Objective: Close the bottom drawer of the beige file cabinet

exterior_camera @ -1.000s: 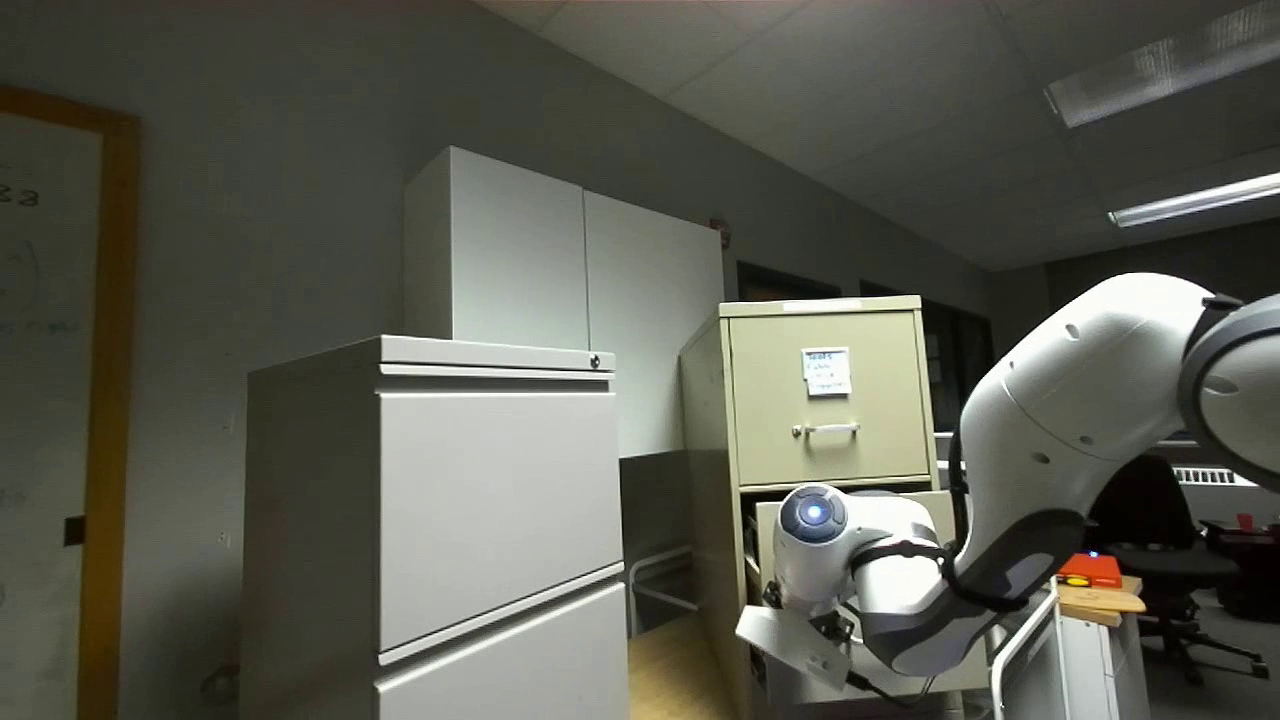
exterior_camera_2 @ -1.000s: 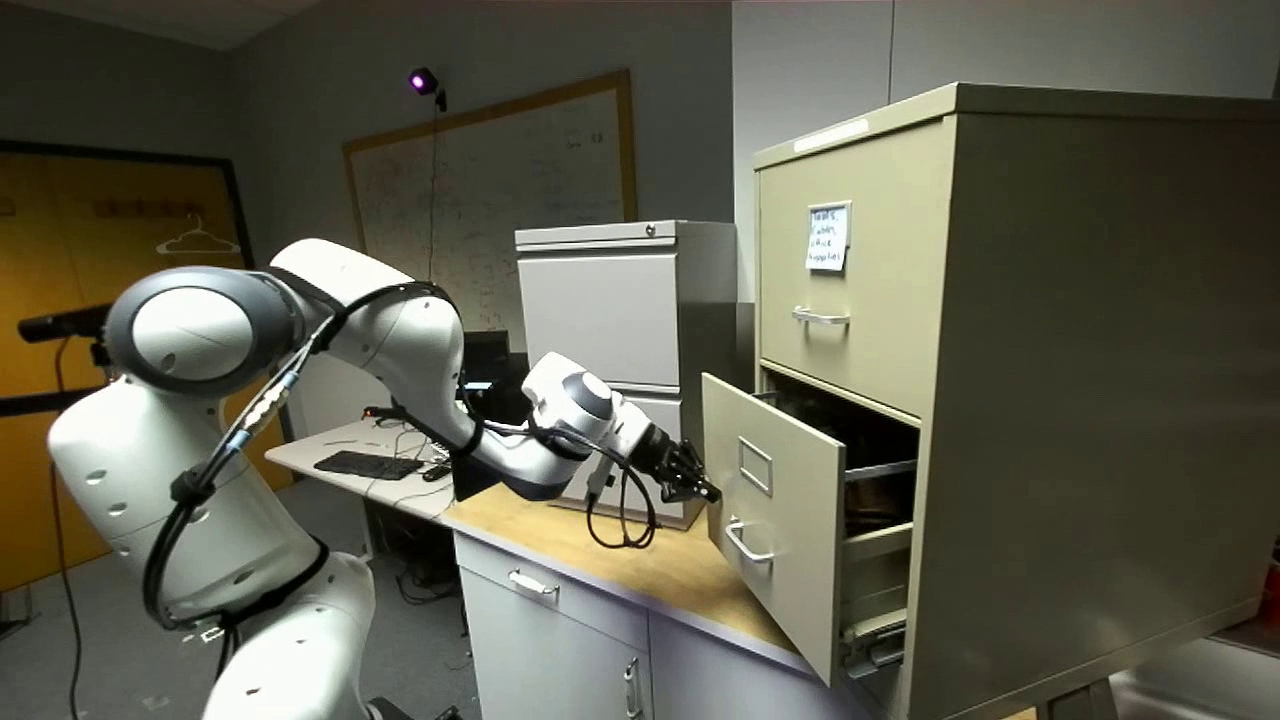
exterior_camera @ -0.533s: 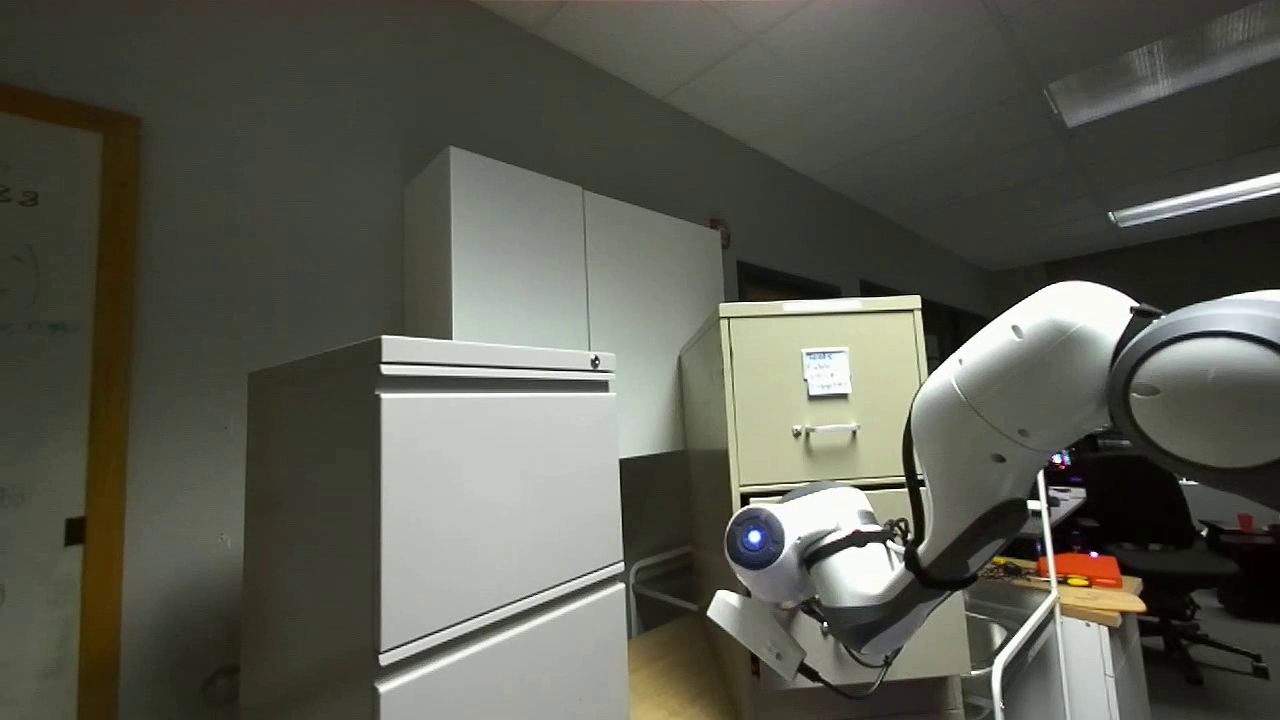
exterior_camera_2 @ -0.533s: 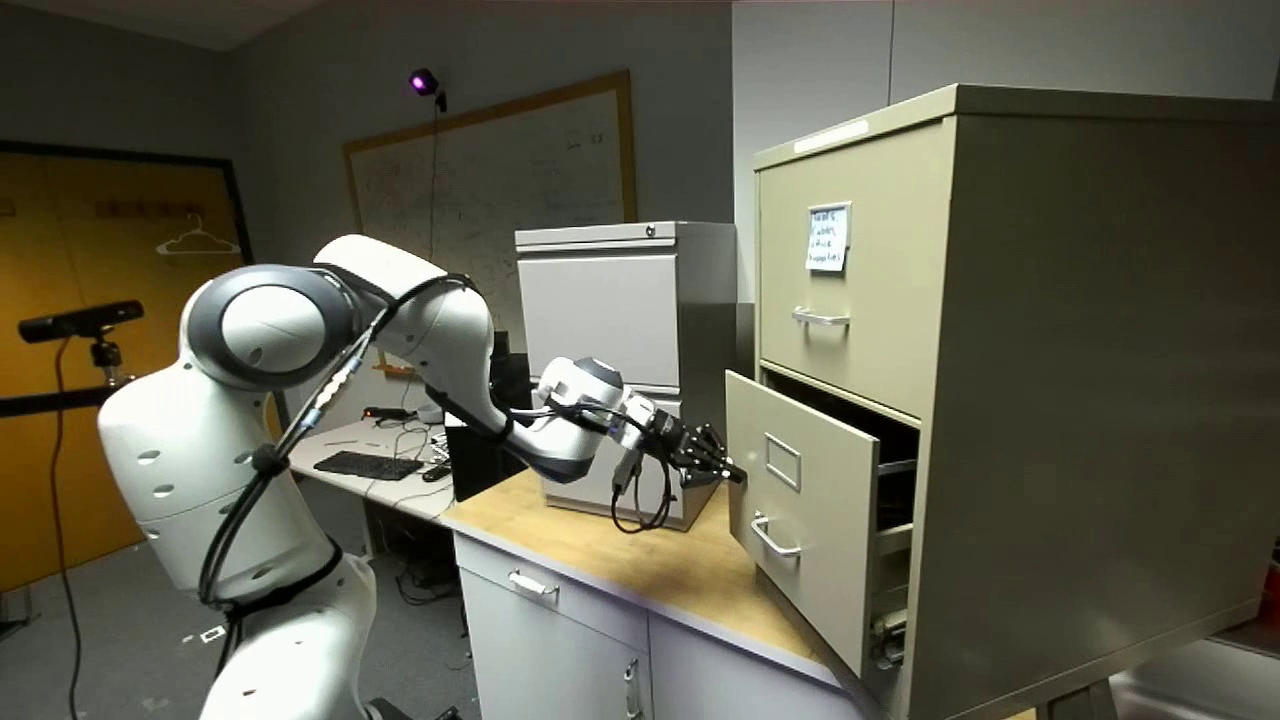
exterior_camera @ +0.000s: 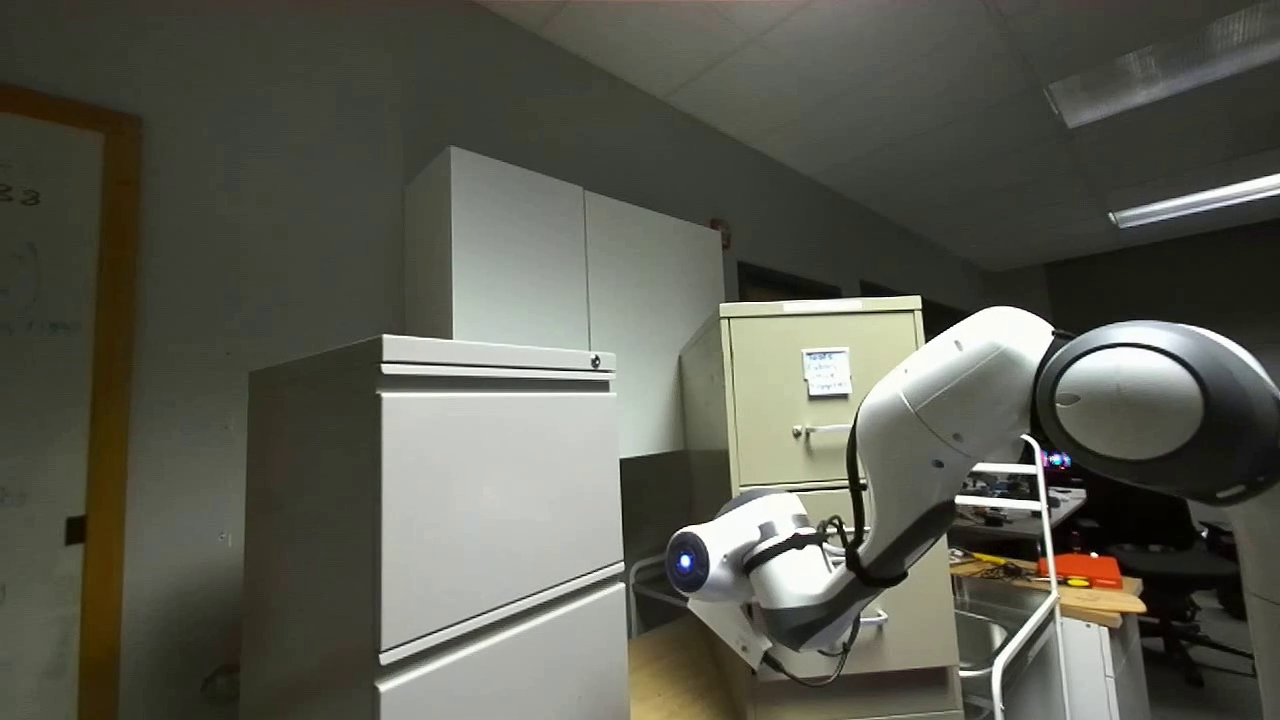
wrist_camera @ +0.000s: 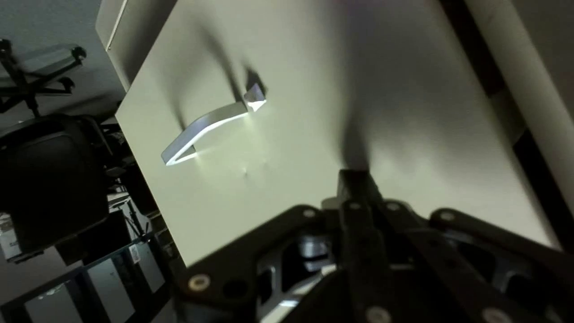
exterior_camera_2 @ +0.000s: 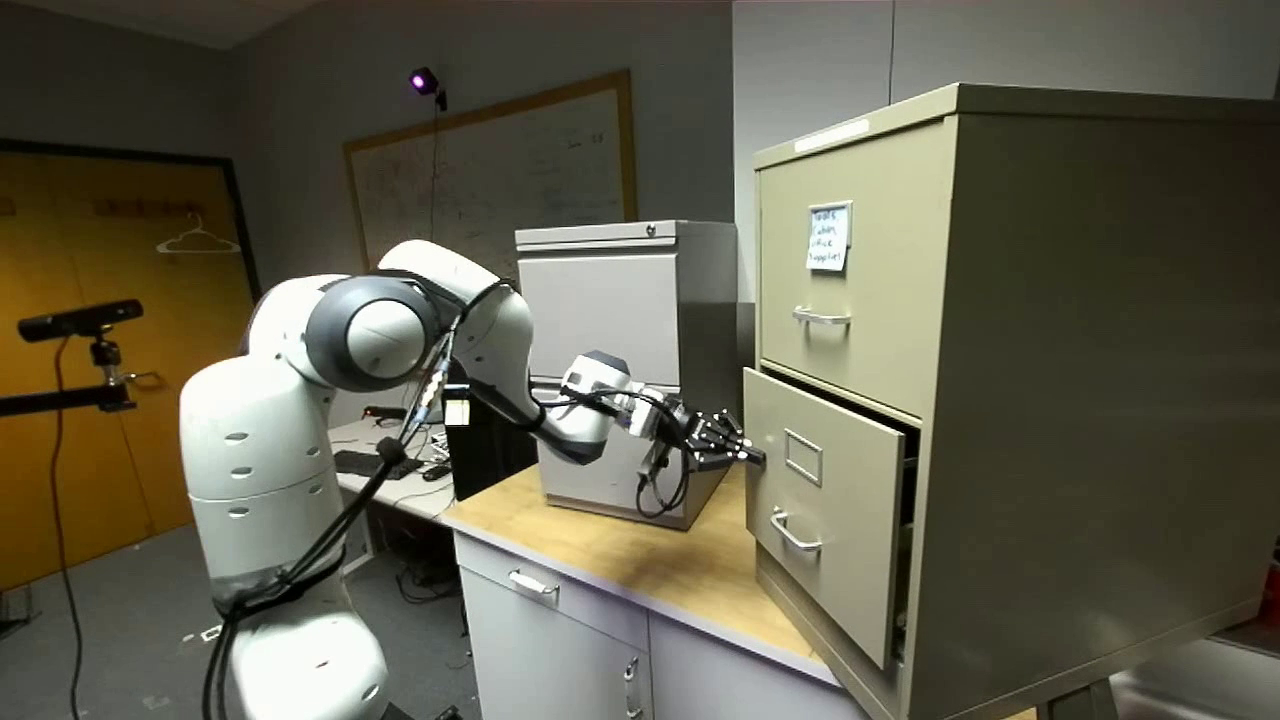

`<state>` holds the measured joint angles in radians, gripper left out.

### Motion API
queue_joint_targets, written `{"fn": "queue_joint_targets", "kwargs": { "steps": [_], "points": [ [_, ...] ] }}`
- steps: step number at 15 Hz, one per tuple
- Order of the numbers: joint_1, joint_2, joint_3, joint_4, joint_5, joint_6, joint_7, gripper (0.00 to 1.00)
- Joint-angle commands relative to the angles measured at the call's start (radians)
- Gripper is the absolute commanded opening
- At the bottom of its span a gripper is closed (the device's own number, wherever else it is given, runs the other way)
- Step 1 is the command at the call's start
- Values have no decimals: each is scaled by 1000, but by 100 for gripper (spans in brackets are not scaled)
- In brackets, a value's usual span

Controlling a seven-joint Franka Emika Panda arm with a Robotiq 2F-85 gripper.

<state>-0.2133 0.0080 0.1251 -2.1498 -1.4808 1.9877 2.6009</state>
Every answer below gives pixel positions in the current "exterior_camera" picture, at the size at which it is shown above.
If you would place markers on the beige file cabinet bottom drawer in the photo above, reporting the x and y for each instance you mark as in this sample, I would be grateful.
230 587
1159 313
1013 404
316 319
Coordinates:
927 615

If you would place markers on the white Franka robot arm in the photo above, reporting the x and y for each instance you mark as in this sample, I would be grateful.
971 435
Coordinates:
961 400

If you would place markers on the tall white storage cabinet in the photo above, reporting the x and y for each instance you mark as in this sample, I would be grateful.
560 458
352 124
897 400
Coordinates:
533 252

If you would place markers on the grey lateral file cabinet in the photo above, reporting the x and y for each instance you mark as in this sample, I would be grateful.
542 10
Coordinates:
452 535

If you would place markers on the white paper label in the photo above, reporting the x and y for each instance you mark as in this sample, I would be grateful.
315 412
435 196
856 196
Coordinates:
825 370

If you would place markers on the white metal tube stand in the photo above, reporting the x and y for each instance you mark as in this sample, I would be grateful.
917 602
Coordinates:
1040 563

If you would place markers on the red orange tool box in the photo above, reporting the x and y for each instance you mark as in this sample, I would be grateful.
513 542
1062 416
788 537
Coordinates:
1085 570

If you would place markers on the cluttered wooden workbench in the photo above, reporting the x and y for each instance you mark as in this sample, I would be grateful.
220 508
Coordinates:
1107 602

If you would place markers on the narrow ceiling light strip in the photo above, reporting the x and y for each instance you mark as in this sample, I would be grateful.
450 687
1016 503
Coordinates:
1203 201

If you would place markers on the black office chair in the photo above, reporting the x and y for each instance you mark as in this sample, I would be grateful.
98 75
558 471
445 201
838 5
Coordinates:
1185 587

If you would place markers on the wide ceiling light panel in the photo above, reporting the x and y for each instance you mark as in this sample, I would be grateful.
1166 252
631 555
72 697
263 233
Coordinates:
1162 66

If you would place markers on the whiteboard with wooden frame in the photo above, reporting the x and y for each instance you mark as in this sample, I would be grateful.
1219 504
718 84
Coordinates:
55 400

